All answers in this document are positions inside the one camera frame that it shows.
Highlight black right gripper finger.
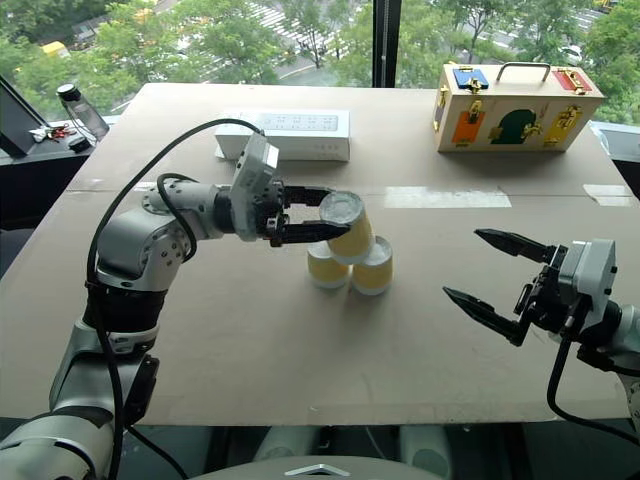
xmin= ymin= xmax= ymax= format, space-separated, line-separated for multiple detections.
xmin=473 ymin=228 xmax=558 ymax=264
xmin=442 ymin=286 xmax=532 ymax=348

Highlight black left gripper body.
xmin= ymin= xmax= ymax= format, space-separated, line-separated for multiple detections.
xmin=253 ymin=180 xmax=292 ymax=249

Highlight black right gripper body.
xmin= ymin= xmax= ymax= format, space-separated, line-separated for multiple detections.
xmin=513 ymin=244 xmax=584 ymax=338

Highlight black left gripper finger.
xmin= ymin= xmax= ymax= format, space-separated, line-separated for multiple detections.
xmin=284 ymin=186 xmax=335 ymax=208
xmin=277 ymin=221 xmax=352 ymax=246

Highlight yellow paper cup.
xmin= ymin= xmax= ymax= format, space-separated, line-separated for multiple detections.
xmin=319 ymin=191 xmax=375 ymax=265
xmin=306 ymin=242 xmax=351 ymax=291
xmin=351 ymin=235 xmax=395 ymax=296

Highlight white cardboard box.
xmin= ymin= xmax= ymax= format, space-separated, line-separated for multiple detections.
xmin=214 ymin=109 xmax=352 ymax=163

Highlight wooden lock box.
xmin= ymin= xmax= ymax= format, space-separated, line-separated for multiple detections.
xmin=432 ymin=62 xmax=606 ymax=153

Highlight clear water bottle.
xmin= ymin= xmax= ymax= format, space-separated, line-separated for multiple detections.
xmin=56 ymin=83 xmax=110 ymax=144

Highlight silver robot torso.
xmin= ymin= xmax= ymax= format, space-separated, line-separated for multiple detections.
xmin=192 ymin=454 xmax=454 ymax=480

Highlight red keys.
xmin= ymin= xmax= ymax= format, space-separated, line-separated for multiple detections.
xmin=28 ymin=123 xmax=77 ymax=143

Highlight black side table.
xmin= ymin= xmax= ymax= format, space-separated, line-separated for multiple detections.
xmin=0 ymin=74 xmax=121 ymax=231

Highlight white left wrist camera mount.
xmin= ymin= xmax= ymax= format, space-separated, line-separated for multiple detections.
xmin=230 ymin=132 xmax=280 ymax=243

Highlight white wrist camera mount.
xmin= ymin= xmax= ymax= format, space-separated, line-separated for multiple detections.
xmin=558 ymin=238 xmax=618 ymax=333
xmin=230 ymin=132 xmax=280 ymax=243

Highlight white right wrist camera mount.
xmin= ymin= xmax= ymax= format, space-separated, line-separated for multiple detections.
xmin=558 ymin=238 xmax=618 ymax=333

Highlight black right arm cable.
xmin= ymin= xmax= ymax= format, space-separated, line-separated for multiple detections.
xmin=546 ymin=337 xmax=640 ymax=448

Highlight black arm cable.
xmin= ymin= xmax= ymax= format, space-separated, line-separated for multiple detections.
xmin=85 ymin=117 xmax=266 ymax=480
xmin=546 ymin=337 xmax=640 ymax=448

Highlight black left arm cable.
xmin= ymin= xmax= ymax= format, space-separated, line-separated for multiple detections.
xmin=85 ymin=117 xmax=266 ymax=480

